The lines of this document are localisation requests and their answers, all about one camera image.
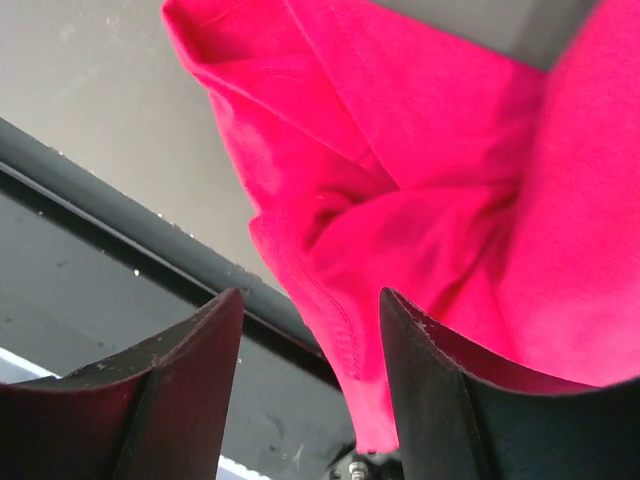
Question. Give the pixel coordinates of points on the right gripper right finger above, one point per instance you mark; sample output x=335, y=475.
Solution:
x=464, y=412

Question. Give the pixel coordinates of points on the magenta t shirt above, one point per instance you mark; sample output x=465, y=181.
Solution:
x=381, y=152

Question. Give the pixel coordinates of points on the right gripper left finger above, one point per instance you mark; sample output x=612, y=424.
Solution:
x=156, y=410

